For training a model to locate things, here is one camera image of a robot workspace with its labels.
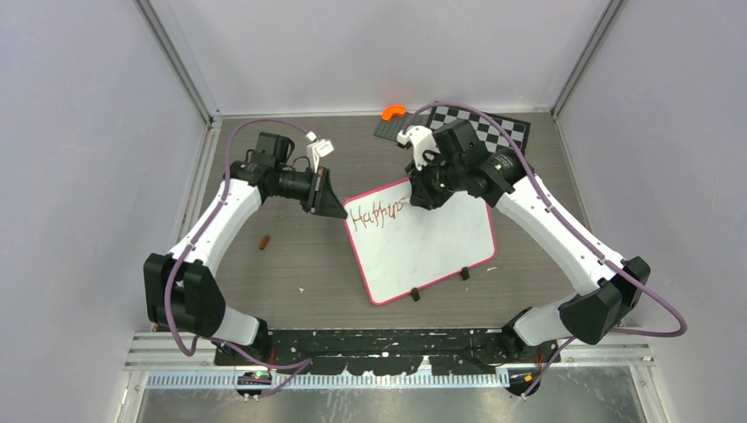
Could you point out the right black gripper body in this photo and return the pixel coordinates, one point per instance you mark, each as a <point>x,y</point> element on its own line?
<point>444,175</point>

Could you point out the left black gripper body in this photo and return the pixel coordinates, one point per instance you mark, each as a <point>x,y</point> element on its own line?
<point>312,193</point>

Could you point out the pink framed whiteboard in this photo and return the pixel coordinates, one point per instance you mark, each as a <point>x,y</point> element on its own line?
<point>400,248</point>

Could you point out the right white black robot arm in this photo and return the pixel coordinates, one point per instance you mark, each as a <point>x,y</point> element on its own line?
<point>453,159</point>

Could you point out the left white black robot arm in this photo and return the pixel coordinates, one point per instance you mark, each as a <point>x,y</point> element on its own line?
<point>181,291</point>

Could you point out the grey lego baseplate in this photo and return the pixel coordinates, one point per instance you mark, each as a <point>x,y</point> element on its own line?
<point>391,129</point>

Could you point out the orange curved plastic piece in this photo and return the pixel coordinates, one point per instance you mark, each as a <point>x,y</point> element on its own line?
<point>393,111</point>

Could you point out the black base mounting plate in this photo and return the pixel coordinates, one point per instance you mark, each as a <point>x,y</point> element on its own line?
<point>388,352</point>

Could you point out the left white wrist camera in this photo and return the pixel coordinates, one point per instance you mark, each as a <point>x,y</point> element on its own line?
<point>316,149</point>

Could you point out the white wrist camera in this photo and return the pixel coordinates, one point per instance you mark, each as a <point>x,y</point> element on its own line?
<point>316,149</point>
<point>422,144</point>

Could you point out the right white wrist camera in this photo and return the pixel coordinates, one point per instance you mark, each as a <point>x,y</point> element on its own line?
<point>422,144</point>

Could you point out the white slotted cable duct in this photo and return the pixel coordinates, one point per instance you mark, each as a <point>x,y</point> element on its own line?
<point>264,380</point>

